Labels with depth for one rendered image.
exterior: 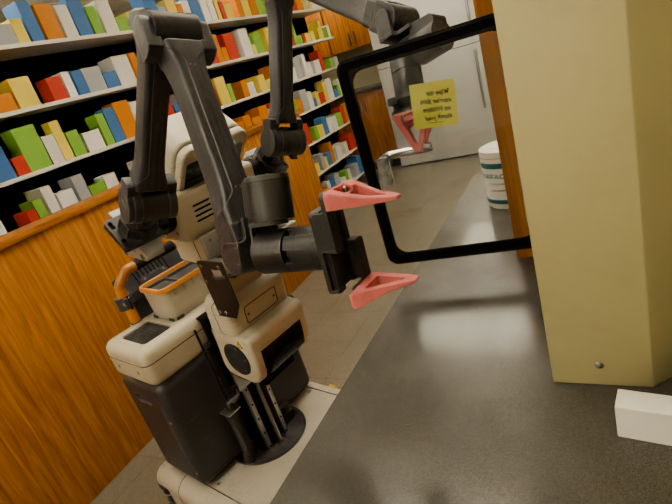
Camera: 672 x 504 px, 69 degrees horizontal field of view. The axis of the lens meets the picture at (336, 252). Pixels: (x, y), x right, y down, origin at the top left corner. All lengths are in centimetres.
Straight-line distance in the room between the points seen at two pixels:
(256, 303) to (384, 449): 80
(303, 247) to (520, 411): 34
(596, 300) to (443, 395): 24
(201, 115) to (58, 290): 169
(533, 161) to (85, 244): 211
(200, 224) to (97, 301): 126
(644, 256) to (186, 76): 64
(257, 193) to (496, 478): 42
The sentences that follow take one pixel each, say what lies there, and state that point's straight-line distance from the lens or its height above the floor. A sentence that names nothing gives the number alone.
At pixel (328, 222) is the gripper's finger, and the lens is 54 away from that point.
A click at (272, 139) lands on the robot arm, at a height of 126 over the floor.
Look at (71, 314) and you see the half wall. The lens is 239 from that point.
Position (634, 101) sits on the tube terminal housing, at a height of 128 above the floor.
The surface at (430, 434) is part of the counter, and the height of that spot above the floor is 94.
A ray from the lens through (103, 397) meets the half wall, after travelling 251.
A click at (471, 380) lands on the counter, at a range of 74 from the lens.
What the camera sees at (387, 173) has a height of 118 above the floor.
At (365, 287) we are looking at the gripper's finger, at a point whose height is 115.
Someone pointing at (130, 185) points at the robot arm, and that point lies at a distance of 106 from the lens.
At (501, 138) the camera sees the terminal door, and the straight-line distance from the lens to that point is 89.
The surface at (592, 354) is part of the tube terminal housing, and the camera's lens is 69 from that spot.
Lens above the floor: 140
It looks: 21 degrees down
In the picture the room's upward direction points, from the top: 18 degrees counter-clockwise
